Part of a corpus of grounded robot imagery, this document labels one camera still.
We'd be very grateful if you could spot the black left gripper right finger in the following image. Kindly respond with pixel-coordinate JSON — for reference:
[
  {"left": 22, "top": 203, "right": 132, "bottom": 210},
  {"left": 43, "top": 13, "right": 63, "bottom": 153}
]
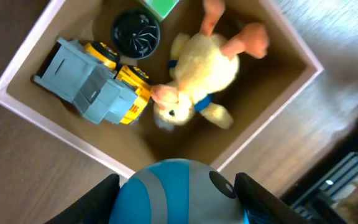
[{"left": 234, "top": 172, "right": 310, "bottom": 224}]

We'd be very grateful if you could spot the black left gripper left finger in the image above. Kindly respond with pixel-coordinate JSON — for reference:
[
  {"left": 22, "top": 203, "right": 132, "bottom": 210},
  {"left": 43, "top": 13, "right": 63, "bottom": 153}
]
[{"left": 45, "top": 174, "right": 120, "bottom": 224}]

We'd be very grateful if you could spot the blue ball toy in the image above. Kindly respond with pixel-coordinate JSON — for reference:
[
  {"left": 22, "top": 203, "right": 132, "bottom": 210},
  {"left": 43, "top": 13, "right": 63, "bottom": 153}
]
[{"left": 109, "top": 159, "right": 248, "bottom": 224}]

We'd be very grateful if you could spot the pink cardboard box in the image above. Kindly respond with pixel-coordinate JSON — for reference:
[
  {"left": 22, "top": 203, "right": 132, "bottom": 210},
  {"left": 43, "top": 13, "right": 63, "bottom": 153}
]
[{"left": 0, "top": 0, "right": 323, "bottom": 177}]

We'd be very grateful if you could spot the yellow grey toy truck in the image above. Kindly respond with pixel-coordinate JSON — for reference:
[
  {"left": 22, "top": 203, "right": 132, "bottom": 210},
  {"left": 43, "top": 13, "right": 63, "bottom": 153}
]
[{"left": 33, "top": 38, "right": 151, "bottom": 124}]

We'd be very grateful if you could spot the yellow plush duck toy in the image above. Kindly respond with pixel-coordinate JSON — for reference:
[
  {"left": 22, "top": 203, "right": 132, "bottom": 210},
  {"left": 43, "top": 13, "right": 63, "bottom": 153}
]
[{"left": 151, "top": 0, "right": 270, "bottom": 131}]

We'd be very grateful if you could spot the black round cap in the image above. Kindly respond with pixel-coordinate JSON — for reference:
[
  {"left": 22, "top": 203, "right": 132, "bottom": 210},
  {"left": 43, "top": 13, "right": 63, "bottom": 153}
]
[{"left": 111, "top": 9, "right": 161, "bottom": 59}]

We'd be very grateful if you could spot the colourful puzzle cube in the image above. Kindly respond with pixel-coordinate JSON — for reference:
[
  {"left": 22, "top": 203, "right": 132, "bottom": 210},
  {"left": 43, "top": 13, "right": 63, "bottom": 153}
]
[{"left": 139, "top": 0, "right": 180, "bottom": 21}]

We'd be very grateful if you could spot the dark shelf beside table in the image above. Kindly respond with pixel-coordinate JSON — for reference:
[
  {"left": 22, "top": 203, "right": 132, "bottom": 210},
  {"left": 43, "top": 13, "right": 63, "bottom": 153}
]
[{"left": 281, "top": 120, "right": 358, "bottom": 223}]

